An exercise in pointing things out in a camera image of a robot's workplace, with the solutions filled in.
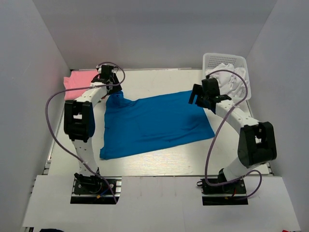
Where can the white t-shirt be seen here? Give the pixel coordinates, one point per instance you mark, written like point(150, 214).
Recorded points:
point(229, 83)

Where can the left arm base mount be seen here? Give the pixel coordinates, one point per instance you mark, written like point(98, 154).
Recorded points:
point(93, 190)

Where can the blue t-shirt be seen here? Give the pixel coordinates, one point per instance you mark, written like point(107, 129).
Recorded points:
point(150, 124)

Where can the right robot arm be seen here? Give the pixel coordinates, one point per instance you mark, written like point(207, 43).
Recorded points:
point(256, 139)

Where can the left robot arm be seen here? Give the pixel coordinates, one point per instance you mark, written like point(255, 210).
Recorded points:
point(79, 120)

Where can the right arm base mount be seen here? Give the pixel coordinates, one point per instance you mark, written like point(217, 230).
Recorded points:
point(231, 194)

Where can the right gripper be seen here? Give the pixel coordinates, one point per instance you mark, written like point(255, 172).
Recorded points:
point(197, 90)

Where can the white plastic basket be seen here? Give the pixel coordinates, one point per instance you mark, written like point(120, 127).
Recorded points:
point(231, 72)

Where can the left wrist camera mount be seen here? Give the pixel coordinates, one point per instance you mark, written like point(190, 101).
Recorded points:
point(99, 68)

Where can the pink folded t-shirt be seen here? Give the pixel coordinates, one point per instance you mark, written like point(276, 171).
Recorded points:
point(78, 79)

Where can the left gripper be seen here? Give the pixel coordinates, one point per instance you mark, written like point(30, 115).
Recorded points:
point(117, 86)

